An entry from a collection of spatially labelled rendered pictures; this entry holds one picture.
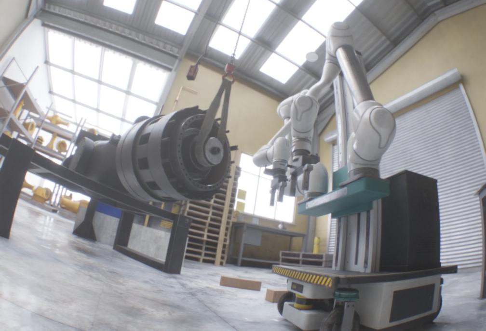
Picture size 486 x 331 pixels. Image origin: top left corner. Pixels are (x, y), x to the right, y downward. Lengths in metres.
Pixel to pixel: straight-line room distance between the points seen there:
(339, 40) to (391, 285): 1.17
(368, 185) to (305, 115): 0.39
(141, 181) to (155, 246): 2.51
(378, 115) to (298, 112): 0.32
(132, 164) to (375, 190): 1.21
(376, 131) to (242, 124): 6.50
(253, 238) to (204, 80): 4.81
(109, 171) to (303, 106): 1.50
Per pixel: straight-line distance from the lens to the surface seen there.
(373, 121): 0.90
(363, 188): 1.00
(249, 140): 7.14
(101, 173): 1.99
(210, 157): 1.18
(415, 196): 1.35
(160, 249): 3.81
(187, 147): 1.21
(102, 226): 3.77
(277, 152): 1.34
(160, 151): 1.13
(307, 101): 0.96
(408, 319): 1.21
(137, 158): 1.32
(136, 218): 4.31
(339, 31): 1.30
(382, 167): 6.73
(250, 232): 5.89
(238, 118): 7.25
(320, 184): 1.46
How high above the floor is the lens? 0.38
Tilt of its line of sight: 25 degrees up
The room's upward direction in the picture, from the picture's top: 10 degrees clockwise
